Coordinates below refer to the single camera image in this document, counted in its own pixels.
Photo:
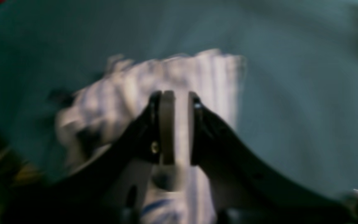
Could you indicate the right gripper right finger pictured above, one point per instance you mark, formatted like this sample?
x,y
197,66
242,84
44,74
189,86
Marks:
x,y
246,190

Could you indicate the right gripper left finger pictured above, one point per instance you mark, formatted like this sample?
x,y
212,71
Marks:
x,y
110,189

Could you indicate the blue white striped T-shirt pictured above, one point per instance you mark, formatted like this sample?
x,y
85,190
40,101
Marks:
x,y
99,113

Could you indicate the teal table cloth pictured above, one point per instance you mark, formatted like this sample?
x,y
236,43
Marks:
x,y
299,106

